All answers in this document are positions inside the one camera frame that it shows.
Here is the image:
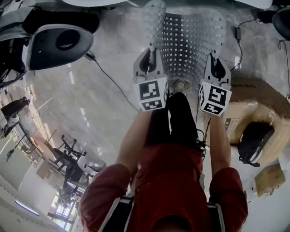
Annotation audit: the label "black waist device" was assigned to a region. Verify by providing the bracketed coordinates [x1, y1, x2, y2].
[195, 138, 207, 150]

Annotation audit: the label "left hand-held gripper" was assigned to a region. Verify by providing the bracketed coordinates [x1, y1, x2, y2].
[132, 43, 170, 112]

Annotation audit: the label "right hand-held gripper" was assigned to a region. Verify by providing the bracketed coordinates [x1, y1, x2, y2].
[198, 53, 232, 117]

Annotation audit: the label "black waist bag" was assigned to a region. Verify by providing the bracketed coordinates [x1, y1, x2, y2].
[237, 121, 275, 168]

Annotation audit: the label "person's right white shoe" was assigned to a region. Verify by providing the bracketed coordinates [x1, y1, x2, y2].
[171, 79, 191, 96]

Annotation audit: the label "black office chair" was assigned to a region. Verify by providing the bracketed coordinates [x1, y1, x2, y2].
[52, 134, 88, 182]

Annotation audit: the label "taped cardboard box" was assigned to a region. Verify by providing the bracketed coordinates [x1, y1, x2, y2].
[223, 101, 290, 164]

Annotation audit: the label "person's left forearm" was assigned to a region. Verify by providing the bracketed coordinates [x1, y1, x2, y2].
[115, 110, 152, 173]

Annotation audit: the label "round wooden table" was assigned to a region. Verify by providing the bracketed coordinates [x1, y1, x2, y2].
[30, 136, 57, 157]

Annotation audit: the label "small cardboard box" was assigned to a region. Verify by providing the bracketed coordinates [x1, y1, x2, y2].
[253, 163, 286, 198]

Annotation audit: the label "person's right forearm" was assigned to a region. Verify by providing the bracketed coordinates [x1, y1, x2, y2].
[203, 113, 232, 182]

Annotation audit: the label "person's black trousers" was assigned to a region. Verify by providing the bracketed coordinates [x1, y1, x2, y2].
[145, 92, 200, 150]

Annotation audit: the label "black power adapter cable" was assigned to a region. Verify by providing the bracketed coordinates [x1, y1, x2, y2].
[230, 17, 265, 71]
[85, 51, 140, 112]

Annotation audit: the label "person's red shirt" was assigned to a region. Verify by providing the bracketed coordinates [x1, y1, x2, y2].
[78, 144, 249, 232]

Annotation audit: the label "black white-edged shoulder strap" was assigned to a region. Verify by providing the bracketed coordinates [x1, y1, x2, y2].
[113, 196, 134, 232]
[207, 201, 226, 232]

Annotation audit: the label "white perforated rubber mat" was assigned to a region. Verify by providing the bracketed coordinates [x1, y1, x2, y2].
[142, 0, 227, 87]

